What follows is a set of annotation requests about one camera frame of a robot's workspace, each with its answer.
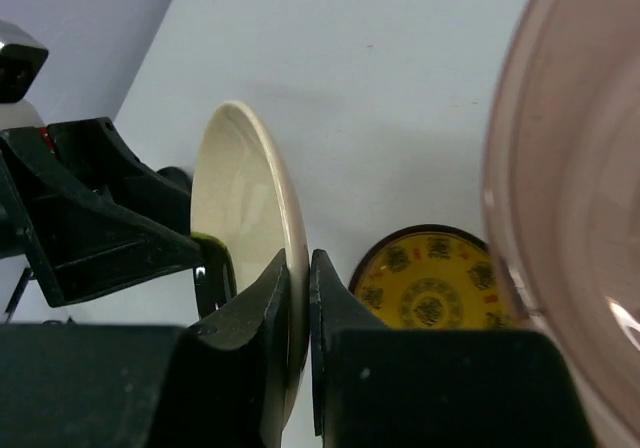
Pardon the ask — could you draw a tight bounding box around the pink translucent plastic bin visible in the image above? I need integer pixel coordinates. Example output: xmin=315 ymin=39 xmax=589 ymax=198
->
xmin=483 ymin=0 xmax=639 ymax=447

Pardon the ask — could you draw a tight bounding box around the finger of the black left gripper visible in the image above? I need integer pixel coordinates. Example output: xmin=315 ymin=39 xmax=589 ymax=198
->
xmin=1 ymin=118 xmax=202 ymax=307

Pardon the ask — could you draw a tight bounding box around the cream ceramic plate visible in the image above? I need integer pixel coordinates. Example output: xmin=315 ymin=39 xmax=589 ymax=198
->
xmin=190 ymin=100 xmax=310 ymax=420

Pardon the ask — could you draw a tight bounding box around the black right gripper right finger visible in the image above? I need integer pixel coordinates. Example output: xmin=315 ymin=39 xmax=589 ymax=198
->
xmin=309 ymin=250 xmax=596 ymax=447

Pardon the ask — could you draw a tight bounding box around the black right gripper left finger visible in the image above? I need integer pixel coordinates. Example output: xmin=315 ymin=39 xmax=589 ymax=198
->
xmin=1 ymin=253 xmax=290 ymax=447

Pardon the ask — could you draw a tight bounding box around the yellow patterned plate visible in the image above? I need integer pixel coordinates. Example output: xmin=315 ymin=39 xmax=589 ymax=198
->
xmin=348 ymin=224 xmax=515 ymax=330

